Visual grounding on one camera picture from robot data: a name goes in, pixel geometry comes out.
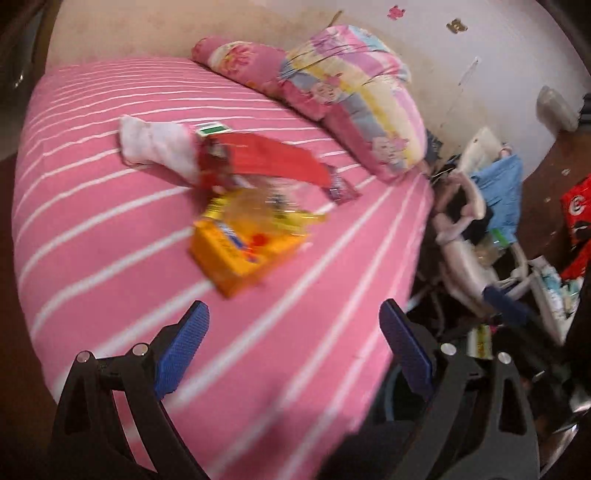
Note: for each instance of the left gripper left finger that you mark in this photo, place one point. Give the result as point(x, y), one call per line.
point(88, 439)

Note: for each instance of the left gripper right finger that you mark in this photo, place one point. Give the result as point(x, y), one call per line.
point(476, 422)

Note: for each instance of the orange carton box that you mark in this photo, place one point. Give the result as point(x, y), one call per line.
point(231, 262)

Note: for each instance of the yellow snack wrapper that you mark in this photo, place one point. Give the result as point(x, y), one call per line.
point(260, 211)

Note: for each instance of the white pink mesh cloth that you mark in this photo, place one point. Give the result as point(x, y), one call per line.
point(167, 144)

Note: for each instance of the red paper envelope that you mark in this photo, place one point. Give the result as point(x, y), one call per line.
point(226, 159)

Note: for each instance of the dark red snack packet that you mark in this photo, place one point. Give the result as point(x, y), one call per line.
point(340, 191)

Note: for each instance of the green white small box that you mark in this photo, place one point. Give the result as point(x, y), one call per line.
point(212, 128)

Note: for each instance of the white office chair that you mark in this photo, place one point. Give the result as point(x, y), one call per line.
point(472, 258)

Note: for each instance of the red packaged goods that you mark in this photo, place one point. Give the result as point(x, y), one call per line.
point(576, 210)

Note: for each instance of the blue cloth on chair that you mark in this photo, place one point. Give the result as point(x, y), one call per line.
point(501, 187)

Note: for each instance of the pink striped bed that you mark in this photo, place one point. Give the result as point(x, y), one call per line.
point(289, 365)

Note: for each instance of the colourful folded quilt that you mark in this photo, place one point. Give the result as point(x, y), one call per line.
point(356, 87)

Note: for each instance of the pink floral pillow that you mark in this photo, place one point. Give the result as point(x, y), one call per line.
point(250, 64)

